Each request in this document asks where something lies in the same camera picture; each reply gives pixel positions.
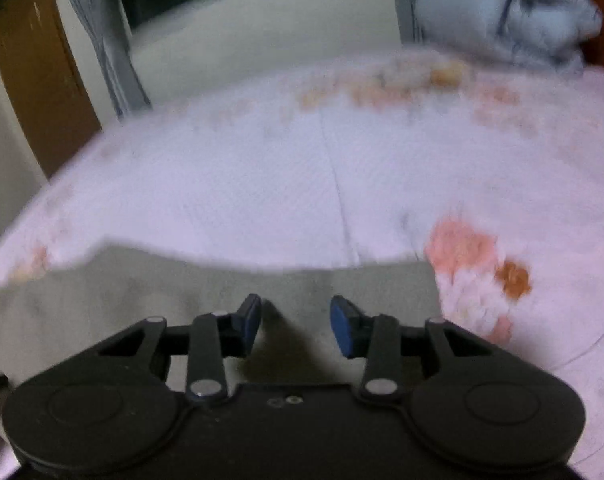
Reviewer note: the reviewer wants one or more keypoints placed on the brown wooden door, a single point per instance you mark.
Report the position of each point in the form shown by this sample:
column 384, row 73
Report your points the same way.
column 37, row 70

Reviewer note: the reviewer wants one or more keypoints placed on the grey curtain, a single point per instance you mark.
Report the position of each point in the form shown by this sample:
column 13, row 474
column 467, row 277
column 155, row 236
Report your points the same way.
column 405, row 0
column 104, row 35

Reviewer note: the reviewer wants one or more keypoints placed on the rolled light blue duvet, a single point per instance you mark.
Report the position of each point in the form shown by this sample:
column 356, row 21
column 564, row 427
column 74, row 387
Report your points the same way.
column 506, row 15

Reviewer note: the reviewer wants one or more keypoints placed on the grey pants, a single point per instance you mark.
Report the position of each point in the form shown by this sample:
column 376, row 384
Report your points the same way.
column 132, row 310

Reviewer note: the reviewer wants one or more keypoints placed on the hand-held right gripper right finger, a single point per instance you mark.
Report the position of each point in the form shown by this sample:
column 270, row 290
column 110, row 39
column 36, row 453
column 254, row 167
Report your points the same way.
column 340, row 324

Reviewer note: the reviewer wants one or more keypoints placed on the bed with pink floral sheet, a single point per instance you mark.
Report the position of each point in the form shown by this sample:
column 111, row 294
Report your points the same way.
column 282, row 175

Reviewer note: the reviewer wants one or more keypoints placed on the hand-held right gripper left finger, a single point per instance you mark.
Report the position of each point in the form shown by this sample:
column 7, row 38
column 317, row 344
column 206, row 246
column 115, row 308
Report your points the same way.
column 252, row 321

